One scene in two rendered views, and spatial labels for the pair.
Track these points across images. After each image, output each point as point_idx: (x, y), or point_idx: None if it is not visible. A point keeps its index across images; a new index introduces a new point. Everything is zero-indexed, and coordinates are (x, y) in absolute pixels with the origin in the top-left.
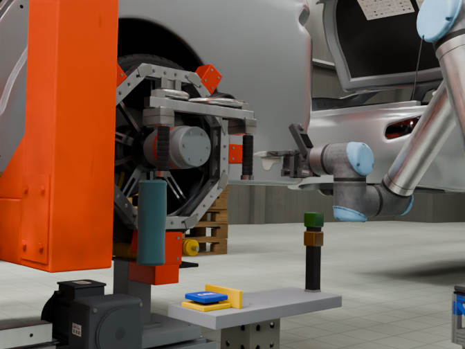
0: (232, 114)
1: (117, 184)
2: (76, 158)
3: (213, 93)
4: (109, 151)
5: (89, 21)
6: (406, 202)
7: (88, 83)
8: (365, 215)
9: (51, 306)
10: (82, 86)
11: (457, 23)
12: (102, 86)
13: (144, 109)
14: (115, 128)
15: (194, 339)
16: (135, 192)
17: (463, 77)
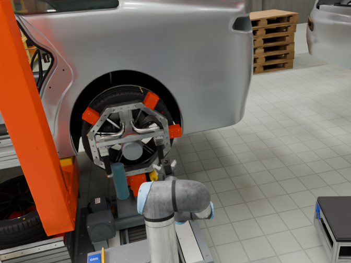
0: (149, 136)
1: None
2: (45, 200)
3: (145, 118)
4: (59, 194)
5: (32, 150)
6: (208, 217)
7: (40, 173)
8: (183, 222)
9: (88, 208)
10: (38, 175)
11: (144, 213)
12: (47, 172)
13: None
14: (118, 119)
15: None
16: None
17: (147, 241)
